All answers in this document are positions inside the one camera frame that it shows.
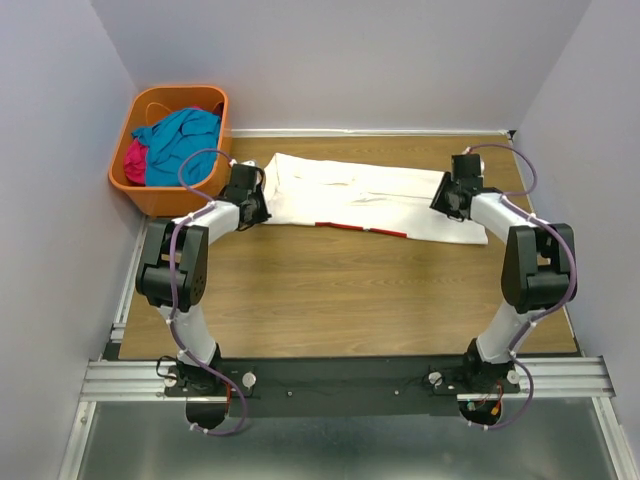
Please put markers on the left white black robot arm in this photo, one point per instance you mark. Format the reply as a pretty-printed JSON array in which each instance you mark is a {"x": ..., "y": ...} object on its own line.
[{"x": 173, "y": 270}]

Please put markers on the magenta pink t-shirt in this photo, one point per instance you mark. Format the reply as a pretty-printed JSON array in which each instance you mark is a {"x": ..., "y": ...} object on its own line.
[{"x": 134, "y": 163}]

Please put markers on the white red printed t-shirt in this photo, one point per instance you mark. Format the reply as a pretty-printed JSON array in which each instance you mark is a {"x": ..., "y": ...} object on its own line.
[{"x": 389, "y": 200}]

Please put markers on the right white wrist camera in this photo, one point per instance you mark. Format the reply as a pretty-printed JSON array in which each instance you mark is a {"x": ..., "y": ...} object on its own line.
[{"x": 473, "y": 164}]

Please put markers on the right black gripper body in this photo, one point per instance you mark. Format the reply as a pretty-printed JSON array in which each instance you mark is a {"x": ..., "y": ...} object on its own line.
[{"x": 447, "y": 198}]

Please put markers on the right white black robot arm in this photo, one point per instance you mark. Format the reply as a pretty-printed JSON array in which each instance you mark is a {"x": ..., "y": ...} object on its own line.
[{"x": 539, "y": 273}]

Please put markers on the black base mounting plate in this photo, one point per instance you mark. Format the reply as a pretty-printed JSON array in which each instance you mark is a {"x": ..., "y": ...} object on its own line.
[{"x": 255, "y": 388}]

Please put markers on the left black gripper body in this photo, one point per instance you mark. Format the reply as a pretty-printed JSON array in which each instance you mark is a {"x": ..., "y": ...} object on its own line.
[{"x": 255, "y": 209}]

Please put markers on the teal blue t-shirt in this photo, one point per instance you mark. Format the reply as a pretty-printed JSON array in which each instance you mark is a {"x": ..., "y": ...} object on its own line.
[{"x": 170, "y": 141}]

